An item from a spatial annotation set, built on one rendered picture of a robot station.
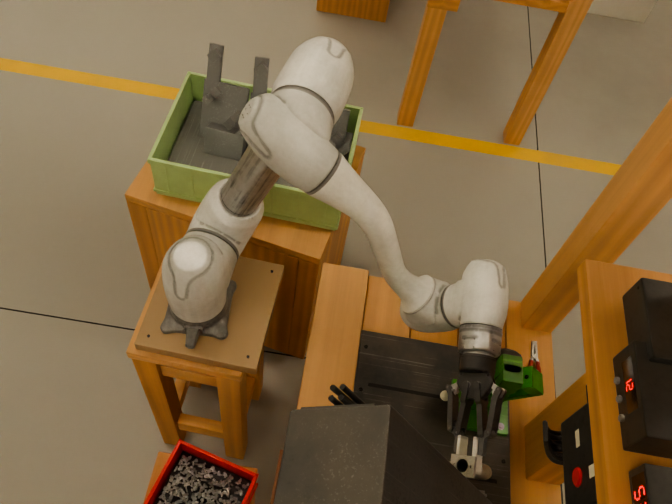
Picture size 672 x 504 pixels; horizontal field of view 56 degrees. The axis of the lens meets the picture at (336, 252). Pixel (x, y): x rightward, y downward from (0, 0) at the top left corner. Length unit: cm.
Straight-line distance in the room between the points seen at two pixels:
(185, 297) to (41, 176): 186
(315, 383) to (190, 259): 46
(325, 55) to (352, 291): 81
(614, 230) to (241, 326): 98
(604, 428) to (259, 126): 75
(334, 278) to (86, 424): 126
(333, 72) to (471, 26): 319
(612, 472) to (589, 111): 318
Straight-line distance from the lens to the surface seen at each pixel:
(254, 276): 186
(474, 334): 136
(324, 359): 174
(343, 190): 117
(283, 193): 198
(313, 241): 205
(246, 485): 165
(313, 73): 121
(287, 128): 112
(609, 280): 127
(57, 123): 359
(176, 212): 213
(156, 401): 216
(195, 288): 159
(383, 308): 185
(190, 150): 221
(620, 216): 153
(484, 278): 138
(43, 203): 326
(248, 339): 176
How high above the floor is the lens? 249
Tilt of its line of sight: 56 degrees down
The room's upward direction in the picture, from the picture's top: 11 degrees clockwise
